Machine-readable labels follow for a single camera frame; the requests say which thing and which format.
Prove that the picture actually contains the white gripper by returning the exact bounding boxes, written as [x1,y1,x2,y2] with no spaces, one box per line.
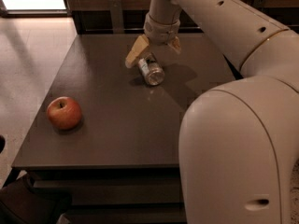
[125,14,181,68]

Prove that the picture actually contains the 7up can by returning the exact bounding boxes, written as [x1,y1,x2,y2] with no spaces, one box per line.
[137,53,164,86]

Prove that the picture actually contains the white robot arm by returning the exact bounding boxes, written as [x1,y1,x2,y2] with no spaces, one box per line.
[125,0,299,224]

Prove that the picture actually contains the red apple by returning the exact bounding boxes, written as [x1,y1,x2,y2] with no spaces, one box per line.
[47,96,82,130]

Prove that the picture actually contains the upper grey drawer front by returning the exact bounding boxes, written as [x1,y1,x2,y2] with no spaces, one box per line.
[34,176,182,205]

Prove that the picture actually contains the grey drawer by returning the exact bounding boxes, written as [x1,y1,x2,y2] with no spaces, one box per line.
[34,176,182,205]
[64,205,187,224]

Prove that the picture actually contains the lower grey drawer front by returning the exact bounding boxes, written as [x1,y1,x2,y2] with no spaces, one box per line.
[64,205,187,224]

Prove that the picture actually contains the dark chair seat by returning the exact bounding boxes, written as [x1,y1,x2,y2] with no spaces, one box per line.
[0,175,72,224]

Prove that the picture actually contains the metal rail bar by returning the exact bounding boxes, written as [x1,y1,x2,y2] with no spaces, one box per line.
[81,28,144,34]

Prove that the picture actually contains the left metal bracket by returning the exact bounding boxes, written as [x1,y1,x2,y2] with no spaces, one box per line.
[108,0,124,29]

